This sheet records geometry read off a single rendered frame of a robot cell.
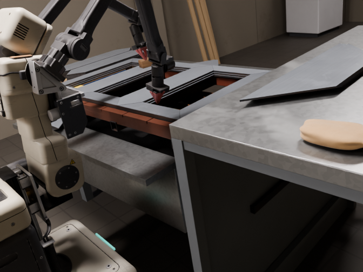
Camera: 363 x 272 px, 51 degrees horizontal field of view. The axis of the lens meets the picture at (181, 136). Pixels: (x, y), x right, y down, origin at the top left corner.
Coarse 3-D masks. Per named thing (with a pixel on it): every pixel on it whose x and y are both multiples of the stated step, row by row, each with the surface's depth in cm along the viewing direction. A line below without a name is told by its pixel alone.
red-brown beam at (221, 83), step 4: (128, 68) 282; (168, 72) 253; (172, 72) 250; (176, 72) 248; (164, 76) 257; (168, 76) 255; (208, 80) 230; (212, 80) 228; (216, 80) 226; (220, 80) 223; (224, 80) 221; (228, 80) 219; (232, 80) 217; (236, 80) 215; (212, 84) 229; (216, 84) 227; (220, 84) 225; (224, 84) 223; (228, 84) 220
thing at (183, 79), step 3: (168, 78) 222; (171, 78) 221; (174, 78) 220; (177, 78) 219; (180, 78) 219; (183, 78) 218; (186, 78) 217; (189, 78) 216; (192, 78) 215; (195, 78) 214; (180, 81) 213; (183, 81) 212; (186, 81) 211
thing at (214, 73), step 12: (108, 72) 264; (144, 72) 244; (216, 72) 223; (228, 72) 217; (72, 84) 246; (120, 84) 232; (192, 84) 212; (168, 96) 200; (120, 108) 190; (168, 120) 166
